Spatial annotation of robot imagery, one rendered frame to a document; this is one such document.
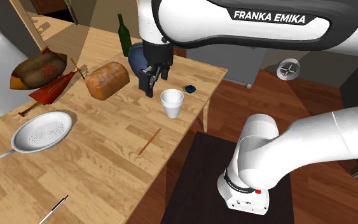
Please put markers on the grey cabinet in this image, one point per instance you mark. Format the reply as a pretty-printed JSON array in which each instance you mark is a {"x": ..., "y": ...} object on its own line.
[{"x": 228, "y": 65}]

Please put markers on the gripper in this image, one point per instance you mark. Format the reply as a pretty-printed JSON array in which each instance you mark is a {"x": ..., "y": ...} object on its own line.
[{"x": 157, "y": 54}]

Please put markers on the white cup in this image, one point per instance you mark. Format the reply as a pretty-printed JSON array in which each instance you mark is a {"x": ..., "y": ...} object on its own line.
[{"x": 172, "y": 104}]

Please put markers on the brown pencil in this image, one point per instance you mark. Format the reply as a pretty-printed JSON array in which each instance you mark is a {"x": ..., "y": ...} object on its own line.
[{"x": 149, "y": 142}]

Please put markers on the red and brown toy airship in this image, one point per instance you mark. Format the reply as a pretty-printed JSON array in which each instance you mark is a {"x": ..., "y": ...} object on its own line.
[{"x": 37, "y": 71}]

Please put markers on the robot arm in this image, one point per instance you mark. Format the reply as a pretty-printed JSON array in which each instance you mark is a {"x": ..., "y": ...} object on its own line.
[{"x": 315, "y": 136}]

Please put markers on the brown bread loaf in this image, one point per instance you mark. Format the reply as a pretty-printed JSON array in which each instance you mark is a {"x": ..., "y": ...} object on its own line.
[{"x": 106, "y": 80}]

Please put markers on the wooden table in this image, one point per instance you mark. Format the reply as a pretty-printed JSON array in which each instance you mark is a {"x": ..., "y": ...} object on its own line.
[{"x": 104, "y": 139}]

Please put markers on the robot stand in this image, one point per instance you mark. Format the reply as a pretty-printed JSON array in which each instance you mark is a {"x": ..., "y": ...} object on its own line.
[{"x": 197, "y": 173}]

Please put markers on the grey round fan wheel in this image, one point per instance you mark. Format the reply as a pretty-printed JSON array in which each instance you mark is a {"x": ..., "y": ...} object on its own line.
[{"x": 288, "y": 69}]

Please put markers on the blue bowl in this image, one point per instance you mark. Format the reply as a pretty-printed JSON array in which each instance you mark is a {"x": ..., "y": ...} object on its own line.
[{"x": 135, "y": 57}]

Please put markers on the small dark blue round object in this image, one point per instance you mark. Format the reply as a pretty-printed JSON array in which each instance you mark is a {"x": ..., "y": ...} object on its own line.
[{"x": 190, "y": 89}]

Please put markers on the green glass bottle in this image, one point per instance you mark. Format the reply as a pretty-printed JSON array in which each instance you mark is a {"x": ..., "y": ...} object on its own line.
[{"x": 124, "y": 37}]

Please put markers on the black and white pen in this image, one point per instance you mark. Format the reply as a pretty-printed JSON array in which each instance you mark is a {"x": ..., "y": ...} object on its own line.
[{"x": 54, "y": 208}]

